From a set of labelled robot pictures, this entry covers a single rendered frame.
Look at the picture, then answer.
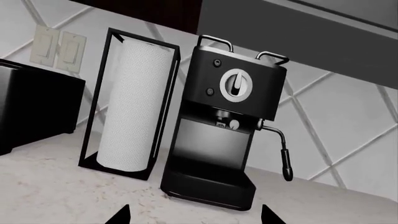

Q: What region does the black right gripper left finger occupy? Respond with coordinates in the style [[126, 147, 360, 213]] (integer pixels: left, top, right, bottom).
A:
[[104, 203, 132, 224]]

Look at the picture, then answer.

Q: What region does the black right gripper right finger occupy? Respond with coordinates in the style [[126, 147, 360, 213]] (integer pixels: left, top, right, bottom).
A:
[[261, 203, 287, 224]]

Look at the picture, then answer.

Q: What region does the black espresso machine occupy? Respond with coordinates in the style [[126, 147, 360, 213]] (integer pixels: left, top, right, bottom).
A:
[[160, 34, 294, 212]]

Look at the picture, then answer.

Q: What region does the white paper towel roll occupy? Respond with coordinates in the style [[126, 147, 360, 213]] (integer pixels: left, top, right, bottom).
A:
[[96, 42, 172, 173]]

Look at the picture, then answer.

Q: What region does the black box appliance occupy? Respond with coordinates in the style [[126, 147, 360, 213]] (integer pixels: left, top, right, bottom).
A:
[[0, 58, 86, 157]]

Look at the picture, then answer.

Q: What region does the black wire towel holder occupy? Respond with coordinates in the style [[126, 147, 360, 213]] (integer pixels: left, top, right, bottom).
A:
[[77, 27, 182, 182]]

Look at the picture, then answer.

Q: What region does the beige wall light switch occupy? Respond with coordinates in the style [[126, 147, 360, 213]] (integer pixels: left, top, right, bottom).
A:
[[55, 30, 86, 73], [29, 24, 61, 68]]

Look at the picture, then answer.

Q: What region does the grey wall cabinet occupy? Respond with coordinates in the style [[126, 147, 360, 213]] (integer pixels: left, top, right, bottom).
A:
[[197, 0, 398, 89]]

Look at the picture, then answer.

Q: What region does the dark wall cabinet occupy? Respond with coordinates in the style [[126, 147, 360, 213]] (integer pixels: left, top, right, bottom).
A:
[[73, 0, 205, 35]]

